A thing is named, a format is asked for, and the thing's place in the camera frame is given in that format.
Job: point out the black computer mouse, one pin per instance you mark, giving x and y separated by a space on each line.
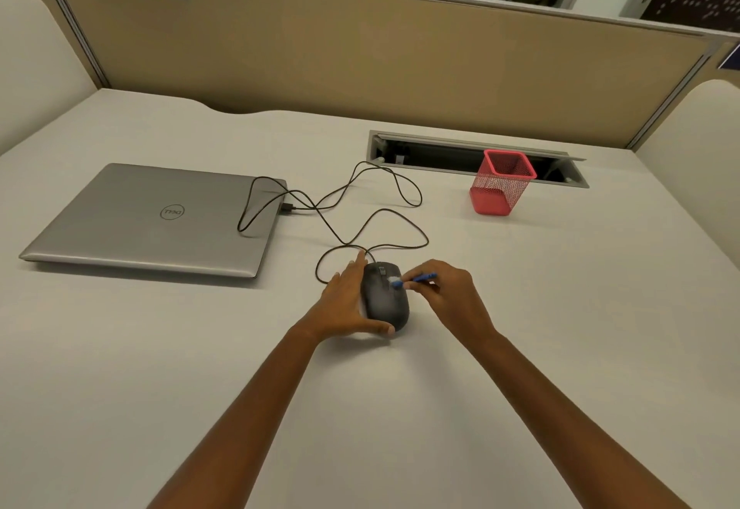
384 297

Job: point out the silver laptop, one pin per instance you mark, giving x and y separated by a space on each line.
153 219

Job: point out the beige desk partition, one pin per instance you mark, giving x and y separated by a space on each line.
370 51

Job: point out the person's right forearm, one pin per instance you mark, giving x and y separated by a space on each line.
578 427

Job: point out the person's left thumb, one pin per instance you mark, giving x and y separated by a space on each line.
378 327

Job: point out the blue sign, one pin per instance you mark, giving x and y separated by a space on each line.
729 57

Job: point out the person's left forearm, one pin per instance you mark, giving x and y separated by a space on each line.
231 427

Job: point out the person's right hand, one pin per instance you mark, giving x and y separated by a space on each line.
456 300

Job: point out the blue cleaning swab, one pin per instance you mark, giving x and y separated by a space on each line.
417 279

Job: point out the red mesh pen holder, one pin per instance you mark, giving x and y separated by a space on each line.
502 182

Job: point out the person's left hand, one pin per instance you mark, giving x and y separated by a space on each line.
341 306

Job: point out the person's right fingers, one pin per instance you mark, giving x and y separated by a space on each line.
425 289

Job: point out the cream side divider panel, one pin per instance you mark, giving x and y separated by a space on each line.
694 167
34 63

